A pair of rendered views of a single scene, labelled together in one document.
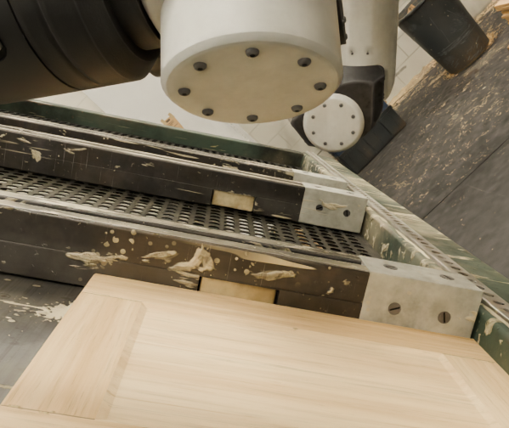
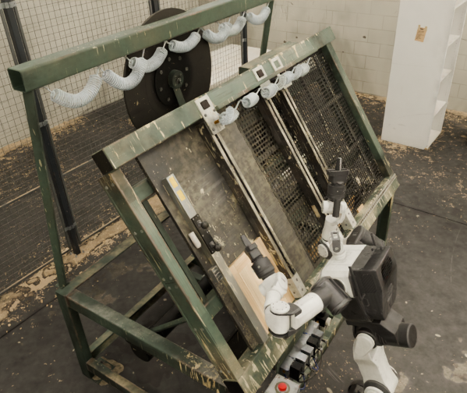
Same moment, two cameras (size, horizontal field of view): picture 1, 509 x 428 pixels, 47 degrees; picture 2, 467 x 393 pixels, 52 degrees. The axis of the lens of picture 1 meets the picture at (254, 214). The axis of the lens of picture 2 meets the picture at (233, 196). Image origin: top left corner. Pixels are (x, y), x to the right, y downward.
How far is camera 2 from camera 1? 207 cm
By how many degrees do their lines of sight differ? 34
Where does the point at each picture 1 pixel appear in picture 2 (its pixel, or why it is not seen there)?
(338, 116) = (323, 252)
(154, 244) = (270, 243)
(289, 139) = not seen: outside the picture
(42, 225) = (260, 225)
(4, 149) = (284, 149)
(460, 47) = not seen: outside the picture
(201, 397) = (249, 277)
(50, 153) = (292, 161)
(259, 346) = not seen: hidden behind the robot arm
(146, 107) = (421, 11)
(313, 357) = not seen: hidden behind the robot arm
